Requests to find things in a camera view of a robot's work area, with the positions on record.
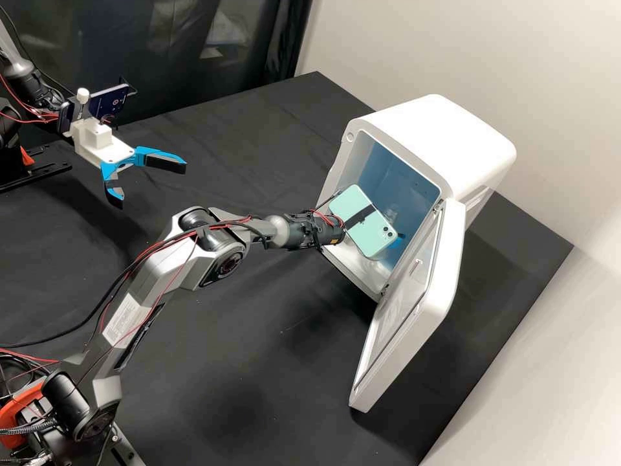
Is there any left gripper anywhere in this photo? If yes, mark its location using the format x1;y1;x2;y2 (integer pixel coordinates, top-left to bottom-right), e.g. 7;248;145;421
72;121;188;210

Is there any white incubator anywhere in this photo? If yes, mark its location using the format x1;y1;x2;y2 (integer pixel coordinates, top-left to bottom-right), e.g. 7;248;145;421
318;94;517;300

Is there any incubator door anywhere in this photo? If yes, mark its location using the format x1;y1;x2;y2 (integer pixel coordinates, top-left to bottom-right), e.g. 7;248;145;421
347;196;467;414

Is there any left wrist camera phone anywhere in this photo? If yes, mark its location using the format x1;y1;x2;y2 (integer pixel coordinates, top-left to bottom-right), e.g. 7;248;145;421
58;76;138;135

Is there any wrist camera phone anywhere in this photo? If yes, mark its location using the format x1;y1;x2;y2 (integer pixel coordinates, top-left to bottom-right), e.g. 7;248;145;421
327;184;402;261
58;76;138;135

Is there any black cable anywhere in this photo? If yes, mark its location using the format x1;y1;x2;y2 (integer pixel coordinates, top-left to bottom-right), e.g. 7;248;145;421
0;271;132;350

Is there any right wrist camera phone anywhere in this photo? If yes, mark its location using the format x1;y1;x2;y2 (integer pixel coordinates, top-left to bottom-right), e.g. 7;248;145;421
327;184;402;261

